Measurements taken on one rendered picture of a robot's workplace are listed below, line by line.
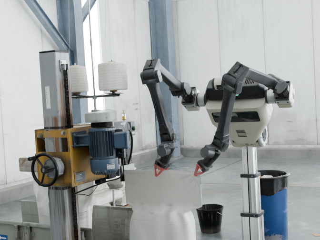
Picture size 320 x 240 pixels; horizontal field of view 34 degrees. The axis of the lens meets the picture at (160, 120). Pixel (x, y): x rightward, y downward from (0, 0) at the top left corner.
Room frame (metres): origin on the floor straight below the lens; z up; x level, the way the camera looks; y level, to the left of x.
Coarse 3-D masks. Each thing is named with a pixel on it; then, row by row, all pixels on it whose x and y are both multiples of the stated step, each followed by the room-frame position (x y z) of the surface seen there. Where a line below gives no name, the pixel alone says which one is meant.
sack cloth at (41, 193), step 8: (88, 184) 3.24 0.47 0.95; (40, 192) 3.38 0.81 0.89; (80, 192) 3.24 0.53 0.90; (88, 192) 3.23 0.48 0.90; (40, 200) 3.35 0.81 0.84; (48, 200) 3.33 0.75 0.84; (80, 200) 3.22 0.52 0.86; (88, 200) 3.22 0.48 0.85; (40, 208) 3.32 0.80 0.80; (48, 208) 3.30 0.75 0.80; (80, 208) 3.20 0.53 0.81; (88, 208) 3.25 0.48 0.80; (40, 216) 3.33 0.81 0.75; (48, 216) 3.29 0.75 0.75; (80, 216) 3.21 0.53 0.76; (88, 216) 3.25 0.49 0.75; (80, 224) 3.21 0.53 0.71; (88, 224) 3.25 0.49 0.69
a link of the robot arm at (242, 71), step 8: (240, 64) 2.63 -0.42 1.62; (232, 72) 2.63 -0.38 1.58; (240, 72) 2.60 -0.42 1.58; (248, 72) 2.65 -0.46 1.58; (256, 72) 2.70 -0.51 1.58; (224, 80) 2.64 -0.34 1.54; (232, 80) 2.61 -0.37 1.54; (240, 80) 2.62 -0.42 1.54; (256, 80) 2.74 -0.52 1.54; (264, 80) 2.79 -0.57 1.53; (272, 80) 2.83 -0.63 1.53; (280, 80) 2.86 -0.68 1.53; (280, 88) 2.88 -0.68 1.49
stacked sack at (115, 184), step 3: (114, 180) 6.26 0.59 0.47; (117, 180) 6.24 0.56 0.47; (108, 183) 6.27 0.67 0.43; (111, 183) 6.25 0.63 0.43; (114, 183) 6.23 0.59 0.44; (117, 183) 6.22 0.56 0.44; (120, 183) 6.20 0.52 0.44; (123, 183) 6.20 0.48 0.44; (111, 186) 6.26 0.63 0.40; (114, 186) 6.24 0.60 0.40; (117, 186) 6.22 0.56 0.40; (120, 186) 6.20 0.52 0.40; (123, 186) 6.21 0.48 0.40
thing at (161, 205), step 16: (128, 176) 3.10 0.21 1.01; (144, 176) 3.04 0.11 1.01; (160, 176) 2.99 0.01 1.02; (176, 176) 2.95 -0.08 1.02; (192, 176) 2.92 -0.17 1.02; (128, 192) 3.10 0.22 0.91; (144, 192) 3.05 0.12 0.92; (160, 192) 2.99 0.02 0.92; (176, 192) 2.95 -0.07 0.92; (192, 192) 2.92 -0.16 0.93; (144, 208) 3.02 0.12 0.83; (160, 208) 2.96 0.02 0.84; (176, 208) 2.93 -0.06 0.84; (192, 208) 2.91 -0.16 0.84; (144, 224) 2.98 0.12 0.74; (160, 224) 2.92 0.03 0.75; (176, 224) 2.89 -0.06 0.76; (192, 224) 2.94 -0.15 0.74
